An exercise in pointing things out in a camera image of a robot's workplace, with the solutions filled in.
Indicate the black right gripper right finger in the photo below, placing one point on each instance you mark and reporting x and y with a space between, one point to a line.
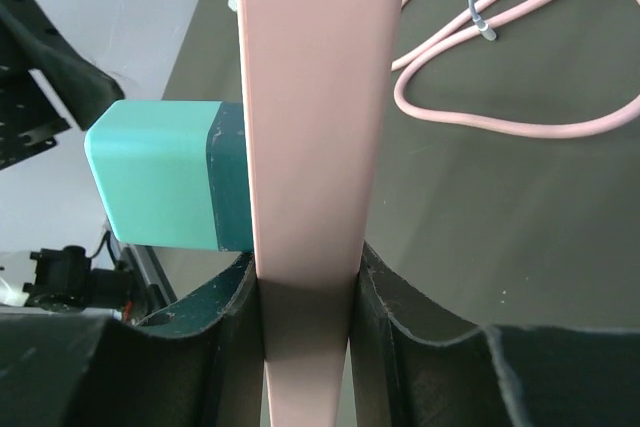
415 363

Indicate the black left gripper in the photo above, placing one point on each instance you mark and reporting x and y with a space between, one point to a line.
29 121

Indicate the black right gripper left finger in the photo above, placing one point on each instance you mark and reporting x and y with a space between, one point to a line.
196 362

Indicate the teal usb charger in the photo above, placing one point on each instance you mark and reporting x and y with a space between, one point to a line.
174 174

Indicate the pink power strip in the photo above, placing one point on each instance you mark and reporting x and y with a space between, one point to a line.
315 84

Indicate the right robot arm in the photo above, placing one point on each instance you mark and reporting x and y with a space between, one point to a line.
63 282

